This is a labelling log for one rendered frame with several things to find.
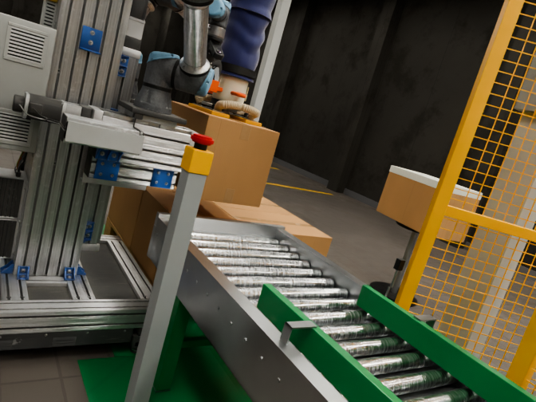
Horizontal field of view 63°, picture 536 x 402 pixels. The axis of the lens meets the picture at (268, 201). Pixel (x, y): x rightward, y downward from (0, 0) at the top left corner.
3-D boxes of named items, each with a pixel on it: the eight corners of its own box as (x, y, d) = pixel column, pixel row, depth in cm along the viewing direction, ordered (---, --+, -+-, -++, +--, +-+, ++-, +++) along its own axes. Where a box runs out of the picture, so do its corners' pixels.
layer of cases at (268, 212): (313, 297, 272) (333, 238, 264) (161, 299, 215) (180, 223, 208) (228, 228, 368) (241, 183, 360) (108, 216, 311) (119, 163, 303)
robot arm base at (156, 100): (139, 108, 168) (144, 82, 166) (128, 102, 180) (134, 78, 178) (175, 116, 176) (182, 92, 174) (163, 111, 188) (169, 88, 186)
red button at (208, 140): (214, 153, 129) (218, 140, 128) (193, 149, 125) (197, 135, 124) (205, 148, 135) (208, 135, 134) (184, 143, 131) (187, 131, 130)
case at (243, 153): (259, 207, 229) (280, 132, 221) (188, 198, 207) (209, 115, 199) (214, 177, 277) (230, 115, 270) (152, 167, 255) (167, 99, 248)
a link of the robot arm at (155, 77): (148, 82, 182) (155, 49, 179) (179, 91, 182) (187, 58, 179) (138, 80, 170) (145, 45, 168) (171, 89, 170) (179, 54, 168)
